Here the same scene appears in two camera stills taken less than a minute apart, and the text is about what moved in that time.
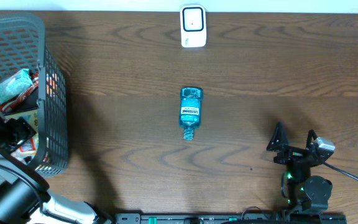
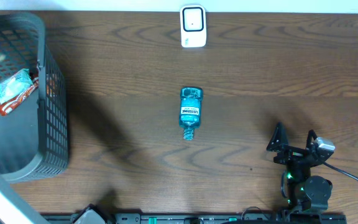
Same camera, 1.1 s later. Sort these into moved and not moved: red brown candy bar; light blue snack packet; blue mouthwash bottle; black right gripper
Moved: red brown candy bar
Not moved: light blue snack packet; black right gripper; blue mouthwash bottle
